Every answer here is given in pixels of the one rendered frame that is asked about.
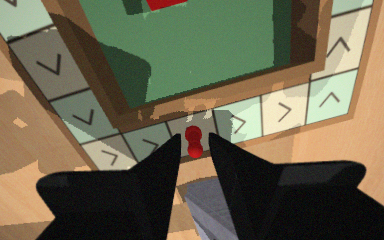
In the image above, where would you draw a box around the red die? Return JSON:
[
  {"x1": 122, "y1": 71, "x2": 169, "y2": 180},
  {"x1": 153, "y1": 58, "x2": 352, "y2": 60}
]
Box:
[{"x1": 146, "y1": 0, "x2": 187, "y2": 11}]

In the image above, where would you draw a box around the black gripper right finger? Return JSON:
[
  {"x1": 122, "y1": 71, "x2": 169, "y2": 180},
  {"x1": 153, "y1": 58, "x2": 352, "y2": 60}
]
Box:
[{"x1": 208, "y1": 133, "x2": 367, "y2": 240}]

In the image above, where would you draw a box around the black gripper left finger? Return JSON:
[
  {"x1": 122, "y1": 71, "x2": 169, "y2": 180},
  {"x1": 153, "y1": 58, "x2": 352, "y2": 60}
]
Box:
[{"x1": 36, "y1": 133, "x2": 181, "y2": 240}]

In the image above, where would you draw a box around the red pawn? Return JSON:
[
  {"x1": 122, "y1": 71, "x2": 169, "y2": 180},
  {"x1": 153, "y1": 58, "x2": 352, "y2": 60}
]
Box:
[{"x1": 185, "y1": 126, "x2": 203, "y2": 158}]

